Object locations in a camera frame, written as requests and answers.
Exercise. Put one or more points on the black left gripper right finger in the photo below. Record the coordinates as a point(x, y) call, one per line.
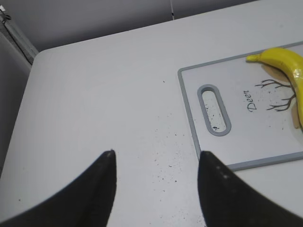
point(228, 201)

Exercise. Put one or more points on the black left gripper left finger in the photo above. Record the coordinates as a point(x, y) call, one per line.
point(86, 202)

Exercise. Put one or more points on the yellow plastic banana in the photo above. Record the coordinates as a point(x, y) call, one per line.
point(291, 64)

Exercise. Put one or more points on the white deer cutting board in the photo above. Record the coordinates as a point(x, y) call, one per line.
point(244, 112)

